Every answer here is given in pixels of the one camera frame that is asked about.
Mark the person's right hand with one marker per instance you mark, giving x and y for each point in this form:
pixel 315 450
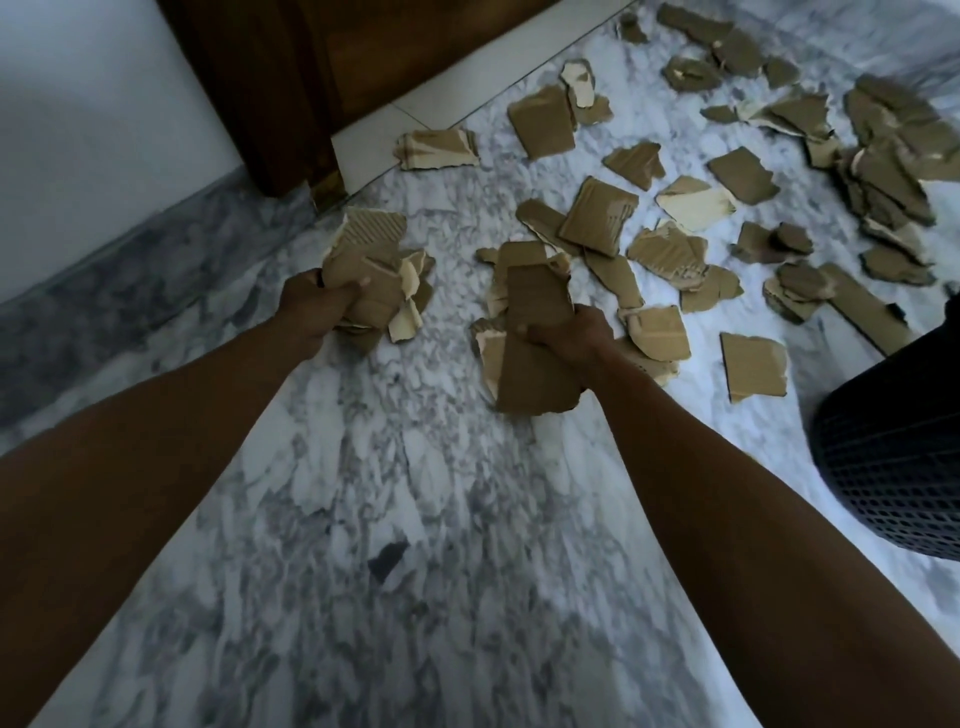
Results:
pixel 581 337

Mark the person's left hand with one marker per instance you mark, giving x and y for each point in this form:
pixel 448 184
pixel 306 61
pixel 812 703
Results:
pixel 315 311

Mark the torn brown paper handful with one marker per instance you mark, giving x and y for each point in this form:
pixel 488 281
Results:
pixel 532 375
pixel 375 270

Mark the brown paper pieces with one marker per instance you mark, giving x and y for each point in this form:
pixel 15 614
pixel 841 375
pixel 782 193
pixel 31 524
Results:
pixel 754 367

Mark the black bin with liner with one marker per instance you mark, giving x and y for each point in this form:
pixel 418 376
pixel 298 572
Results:
pixel 892 465

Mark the person's left forearm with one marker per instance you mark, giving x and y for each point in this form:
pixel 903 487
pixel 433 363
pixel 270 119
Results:
pixel 127 525

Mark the person's right forearm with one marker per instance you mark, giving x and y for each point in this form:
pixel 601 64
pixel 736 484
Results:
pixel 750 540

